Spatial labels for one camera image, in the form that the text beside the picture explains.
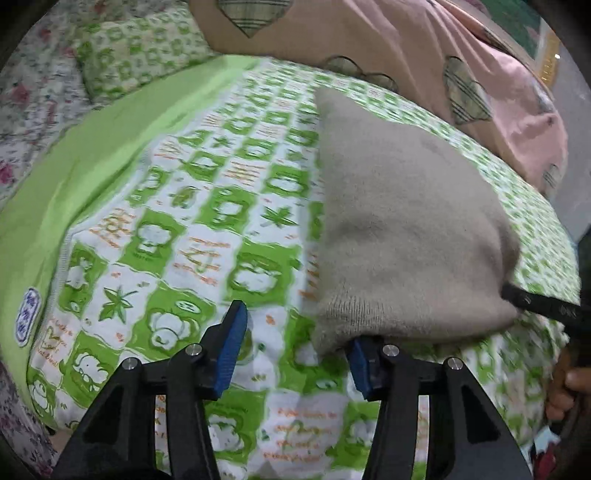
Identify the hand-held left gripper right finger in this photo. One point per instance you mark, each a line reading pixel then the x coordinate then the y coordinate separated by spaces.
pixel 359 367

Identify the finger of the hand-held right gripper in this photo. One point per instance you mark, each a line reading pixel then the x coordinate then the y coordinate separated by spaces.
pixel 545 304

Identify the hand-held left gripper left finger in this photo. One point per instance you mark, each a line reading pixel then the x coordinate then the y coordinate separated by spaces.
pixel 228 344

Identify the beige knit sweater brown trim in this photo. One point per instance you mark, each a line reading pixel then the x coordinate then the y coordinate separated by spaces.
pixel 397 207

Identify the person's right hand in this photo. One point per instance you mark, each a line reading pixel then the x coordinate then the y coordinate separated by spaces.
pixel 561 392

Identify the green cartoon print bed sheet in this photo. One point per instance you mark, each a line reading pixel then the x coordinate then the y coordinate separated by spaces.
pixel 184 184

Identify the pink quilt with plaid hearts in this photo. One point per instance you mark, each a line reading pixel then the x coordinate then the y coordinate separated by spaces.
pixel 406 50

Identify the green cartoon print pillow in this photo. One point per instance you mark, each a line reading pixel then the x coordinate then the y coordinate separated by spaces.
pixel 138 50

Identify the floral print bed sheet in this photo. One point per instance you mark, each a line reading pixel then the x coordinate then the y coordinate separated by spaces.
pixel 27 92

